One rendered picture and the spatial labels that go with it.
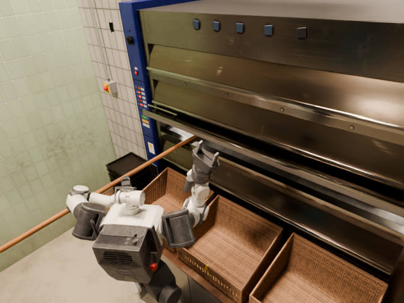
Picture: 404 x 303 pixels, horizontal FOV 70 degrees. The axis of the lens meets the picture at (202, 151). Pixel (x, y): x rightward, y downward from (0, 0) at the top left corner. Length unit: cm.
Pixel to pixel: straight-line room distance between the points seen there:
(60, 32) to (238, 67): 171
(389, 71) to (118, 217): 127
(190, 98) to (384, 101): 117
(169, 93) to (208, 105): 39
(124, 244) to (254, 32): 117
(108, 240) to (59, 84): 192
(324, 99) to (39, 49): 224
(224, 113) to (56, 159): 184
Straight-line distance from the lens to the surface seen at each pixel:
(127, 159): 269
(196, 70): 189
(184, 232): 127
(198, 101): 199
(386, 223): 174
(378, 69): 139
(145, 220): 130
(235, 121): 180
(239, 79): 169
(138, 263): 126
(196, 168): 122
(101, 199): 170
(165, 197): 265
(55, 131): 301
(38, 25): 283
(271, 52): 155
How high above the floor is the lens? 229
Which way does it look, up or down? 32 degrees down
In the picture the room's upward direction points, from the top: 4 degrees counter-clockwise
